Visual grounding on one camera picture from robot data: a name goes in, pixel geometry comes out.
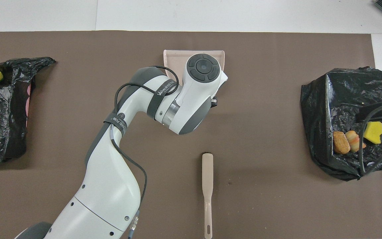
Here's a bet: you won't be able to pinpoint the green yellow sponge piece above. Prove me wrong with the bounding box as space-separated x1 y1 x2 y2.
363 121 382 145

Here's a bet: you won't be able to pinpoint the pale croissant piece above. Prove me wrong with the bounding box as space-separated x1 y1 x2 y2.
345 130 367 153

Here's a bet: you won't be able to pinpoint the brown bread roll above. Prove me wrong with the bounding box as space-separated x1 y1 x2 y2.
333 131 351 155

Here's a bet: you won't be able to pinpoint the beige plastic dustpan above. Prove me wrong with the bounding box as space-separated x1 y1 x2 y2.
163 50 225 81

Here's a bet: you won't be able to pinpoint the beige hand brush black bristles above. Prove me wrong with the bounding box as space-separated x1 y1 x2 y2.
202 153 214 239

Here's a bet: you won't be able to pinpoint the black bag lined bin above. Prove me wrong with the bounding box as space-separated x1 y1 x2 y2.
300 66 382 182

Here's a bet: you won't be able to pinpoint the black bag bin showing pink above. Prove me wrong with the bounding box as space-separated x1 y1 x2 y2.
0 57 56 165

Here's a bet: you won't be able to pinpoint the brown paper table mat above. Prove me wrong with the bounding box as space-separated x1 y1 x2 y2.
0 31 382 239

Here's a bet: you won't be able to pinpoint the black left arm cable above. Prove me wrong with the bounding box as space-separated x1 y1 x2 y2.
112 65 180 239

